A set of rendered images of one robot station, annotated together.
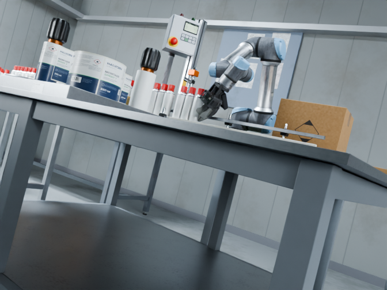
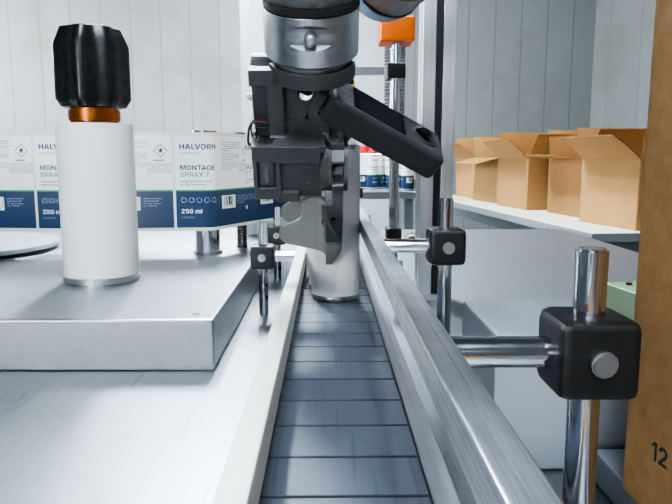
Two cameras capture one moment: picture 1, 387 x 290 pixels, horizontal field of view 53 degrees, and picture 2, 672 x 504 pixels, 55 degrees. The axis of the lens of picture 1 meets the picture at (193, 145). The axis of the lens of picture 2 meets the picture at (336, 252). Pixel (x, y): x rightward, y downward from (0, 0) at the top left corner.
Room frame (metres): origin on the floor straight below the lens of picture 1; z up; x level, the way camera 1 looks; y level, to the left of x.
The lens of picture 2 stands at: (1.48, -0.51, 1.03)
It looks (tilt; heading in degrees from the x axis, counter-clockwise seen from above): 8 degrees down; 52
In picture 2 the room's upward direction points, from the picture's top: straight up
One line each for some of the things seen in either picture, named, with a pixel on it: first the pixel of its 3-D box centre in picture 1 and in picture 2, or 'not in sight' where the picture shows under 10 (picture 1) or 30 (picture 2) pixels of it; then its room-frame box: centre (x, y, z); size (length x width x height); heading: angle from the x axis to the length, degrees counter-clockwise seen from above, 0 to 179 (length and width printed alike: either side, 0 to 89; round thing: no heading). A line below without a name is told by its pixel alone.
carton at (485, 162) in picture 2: not in sight; (502, 168); (4.48, 1.82, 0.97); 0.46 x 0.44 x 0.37; 64
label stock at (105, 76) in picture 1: (95, 78); not in sight; (1.46, 0.42, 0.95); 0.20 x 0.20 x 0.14
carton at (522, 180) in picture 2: not in sight; (538, 169); (4.24, 1.42, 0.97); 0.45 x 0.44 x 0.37; 152
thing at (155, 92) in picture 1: (153, 101); not in sight; (2.07, 0.27, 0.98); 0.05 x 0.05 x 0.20
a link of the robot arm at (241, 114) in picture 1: (241, 118); not in sight; (2.30, -0.24, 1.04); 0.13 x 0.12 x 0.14; 63
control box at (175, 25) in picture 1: (181, 37); not in sight; (2.14, 0.21, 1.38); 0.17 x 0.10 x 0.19; 108
